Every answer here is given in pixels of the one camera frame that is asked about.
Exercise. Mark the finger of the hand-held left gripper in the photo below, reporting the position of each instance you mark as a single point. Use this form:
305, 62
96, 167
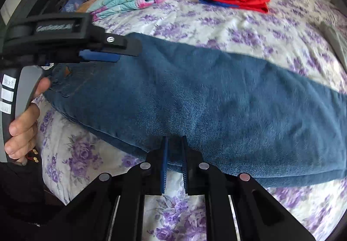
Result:
113, 45

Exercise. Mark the person's black sleeve forearm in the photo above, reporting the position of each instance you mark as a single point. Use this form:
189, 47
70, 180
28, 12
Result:
19, 192

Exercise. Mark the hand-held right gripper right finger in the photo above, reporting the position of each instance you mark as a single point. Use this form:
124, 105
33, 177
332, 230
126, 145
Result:
185, 167

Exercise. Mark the blue denim pants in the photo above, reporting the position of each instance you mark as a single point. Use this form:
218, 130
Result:
195, 110

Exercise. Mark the purple floral bed sheet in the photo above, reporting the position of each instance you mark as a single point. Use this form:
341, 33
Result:
244, 29

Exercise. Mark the person's left hand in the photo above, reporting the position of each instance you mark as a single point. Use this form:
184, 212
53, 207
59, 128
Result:
24, 121

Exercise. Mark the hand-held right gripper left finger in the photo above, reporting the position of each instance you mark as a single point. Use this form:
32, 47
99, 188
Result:
164, 167

